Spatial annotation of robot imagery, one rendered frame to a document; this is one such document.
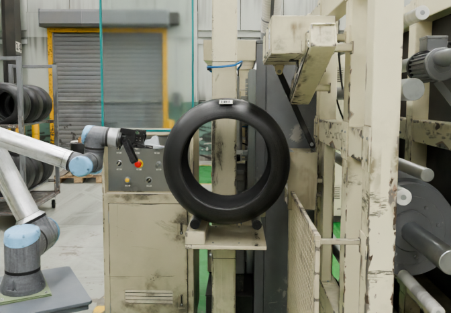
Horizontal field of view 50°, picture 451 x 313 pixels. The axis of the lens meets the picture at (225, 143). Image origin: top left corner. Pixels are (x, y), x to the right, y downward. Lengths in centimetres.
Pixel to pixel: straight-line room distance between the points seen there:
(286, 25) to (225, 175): 95
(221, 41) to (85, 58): 961
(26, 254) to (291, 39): 144
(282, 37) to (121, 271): 180
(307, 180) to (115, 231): 122
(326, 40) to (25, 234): 149
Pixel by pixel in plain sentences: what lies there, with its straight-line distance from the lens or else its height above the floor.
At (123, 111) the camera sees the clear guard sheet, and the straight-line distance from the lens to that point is 293.
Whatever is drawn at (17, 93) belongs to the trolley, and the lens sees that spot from 566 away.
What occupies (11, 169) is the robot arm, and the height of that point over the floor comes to 113.
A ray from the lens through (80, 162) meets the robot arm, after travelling 216.
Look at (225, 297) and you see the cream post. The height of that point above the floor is 41.
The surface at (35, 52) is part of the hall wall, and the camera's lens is 1236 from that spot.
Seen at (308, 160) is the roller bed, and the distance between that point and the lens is 247.
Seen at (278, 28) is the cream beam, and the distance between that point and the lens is 190.
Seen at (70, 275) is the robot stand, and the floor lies 60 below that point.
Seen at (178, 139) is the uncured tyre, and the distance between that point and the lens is 213.
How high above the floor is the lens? 146
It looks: 5 degrees down
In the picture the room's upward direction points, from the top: straight up
